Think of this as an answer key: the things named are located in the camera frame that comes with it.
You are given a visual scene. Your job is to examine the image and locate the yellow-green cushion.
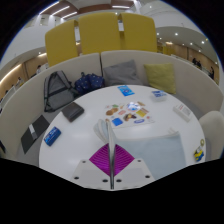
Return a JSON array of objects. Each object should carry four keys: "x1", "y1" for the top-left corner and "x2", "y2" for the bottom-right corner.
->
[{"x1": 143, "y1": 62, "x2": 177, "y2": 95}]

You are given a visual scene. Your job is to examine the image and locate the curved white sofa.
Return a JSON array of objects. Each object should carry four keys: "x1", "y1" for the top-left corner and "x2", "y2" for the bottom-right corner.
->
[{"x1": 0, "y1": 50, "x2": 224, "y2": 161}]

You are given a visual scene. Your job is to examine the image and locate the light blue towel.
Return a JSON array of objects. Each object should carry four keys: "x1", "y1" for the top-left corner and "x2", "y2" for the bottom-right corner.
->
[{"x1": 93, "y1": 118, "x2": 187, "y2": 181}]

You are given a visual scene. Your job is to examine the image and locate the blue card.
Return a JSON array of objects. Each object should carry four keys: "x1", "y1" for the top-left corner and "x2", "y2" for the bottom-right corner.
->
[{"x1": 117, "y1": 85, "x2": 136, "y2": 97}]

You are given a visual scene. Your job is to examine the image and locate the small blue box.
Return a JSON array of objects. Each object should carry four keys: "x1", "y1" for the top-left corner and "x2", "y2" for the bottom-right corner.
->
[{"x1": 43, "y1": 126, "x2": 62, "y2": 147}]

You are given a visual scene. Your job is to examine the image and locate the grey cushion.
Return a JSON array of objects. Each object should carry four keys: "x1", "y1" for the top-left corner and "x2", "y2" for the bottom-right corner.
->
[{"x1": 102, "y1": 59, "x2": 144, "y2": 88}]

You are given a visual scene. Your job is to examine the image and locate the navy dotted bag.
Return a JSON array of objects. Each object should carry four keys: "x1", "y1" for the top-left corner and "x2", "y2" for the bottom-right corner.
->
[{"x1": 73, "y1": 72, "x2": 106, "y2": 97}]

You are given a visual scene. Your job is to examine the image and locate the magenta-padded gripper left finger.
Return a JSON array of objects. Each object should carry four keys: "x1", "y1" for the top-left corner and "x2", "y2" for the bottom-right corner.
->
[{"x1": 71, "y1": 143, "x2": 113, "y2": 190}]

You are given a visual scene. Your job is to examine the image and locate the grey backpack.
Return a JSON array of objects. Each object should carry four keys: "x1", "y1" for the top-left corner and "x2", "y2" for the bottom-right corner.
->
[{"x1": 43, "y1": 70, "x2": 78, "y2": 113}]

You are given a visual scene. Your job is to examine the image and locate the dark flat laptop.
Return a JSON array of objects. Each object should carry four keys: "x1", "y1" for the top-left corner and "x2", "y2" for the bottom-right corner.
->
[{"x1": 20, "y1": 114, "x2": 51, "y2": 155}]

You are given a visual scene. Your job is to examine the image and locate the yellow and blue toy figure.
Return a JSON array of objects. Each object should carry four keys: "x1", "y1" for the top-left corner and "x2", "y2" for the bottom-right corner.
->
[{"x1": 193, "y1": 145, "x2": 205, "y2": 163}]

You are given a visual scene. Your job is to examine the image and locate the yellow acoustic panel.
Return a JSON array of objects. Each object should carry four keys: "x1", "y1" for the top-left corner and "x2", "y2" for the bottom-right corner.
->
[
  {"x1": 119, "y1": 12, "x2": 158, "y2": 54},
  {"x1": 44, "y1": 19, "x2": 80, "y2": 68},
  {"x1": 77, "y1": 12, "x2": 123, "y2": 56}
]

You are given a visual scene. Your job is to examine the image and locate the white armchair with grey seat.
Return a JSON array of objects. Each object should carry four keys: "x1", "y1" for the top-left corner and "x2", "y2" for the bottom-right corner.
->
[{"x1": 198, "y1": 110, "x2": 224, "y2": 161}]

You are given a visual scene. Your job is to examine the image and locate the dark grey wallet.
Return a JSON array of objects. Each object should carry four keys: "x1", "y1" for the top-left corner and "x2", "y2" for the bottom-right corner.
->
[{"x1": 60, "y1": 101, "x2": 85, "y2": 123}]

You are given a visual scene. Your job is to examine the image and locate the flat white box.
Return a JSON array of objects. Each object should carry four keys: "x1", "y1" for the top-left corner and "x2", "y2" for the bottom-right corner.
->
[{"x1": 172, "y1": 103, "x2": 193, "y2": 122}]

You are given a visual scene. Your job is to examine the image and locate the ceiling light strips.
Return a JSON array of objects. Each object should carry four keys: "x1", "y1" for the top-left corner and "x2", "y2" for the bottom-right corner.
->
[{"x1": 39, "y1": 0, "x2": 138, "y2": 19}]

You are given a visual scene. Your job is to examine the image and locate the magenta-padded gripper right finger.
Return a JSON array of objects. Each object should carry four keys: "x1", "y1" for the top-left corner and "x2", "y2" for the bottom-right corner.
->
[{"x1": 112, "y1": 143, "x2": 156, "y2": 190}]

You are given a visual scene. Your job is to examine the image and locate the colourful sticker sheet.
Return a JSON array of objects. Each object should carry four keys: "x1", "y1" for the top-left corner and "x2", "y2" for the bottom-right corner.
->
[{"x1": 104, "y1": 100, "x2": 156, "y2": 128}]

